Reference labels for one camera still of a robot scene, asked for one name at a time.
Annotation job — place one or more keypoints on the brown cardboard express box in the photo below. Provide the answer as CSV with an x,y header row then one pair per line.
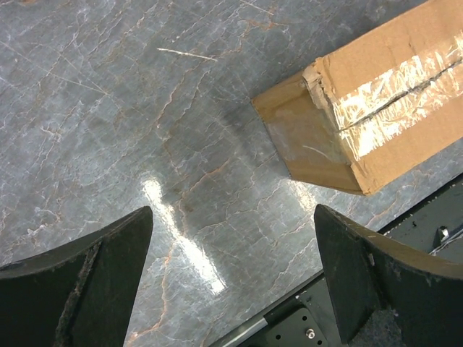
x,y
361,116

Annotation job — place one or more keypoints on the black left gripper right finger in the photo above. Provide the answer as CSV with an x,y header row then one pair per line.
x,y
367,272

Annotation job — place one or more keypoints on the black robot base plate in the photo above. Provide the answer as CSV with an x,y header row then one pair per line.
x,y
305,316

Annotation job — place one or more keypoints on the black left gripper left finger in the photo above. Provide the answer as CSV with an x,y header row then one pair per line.
x,y
81,293

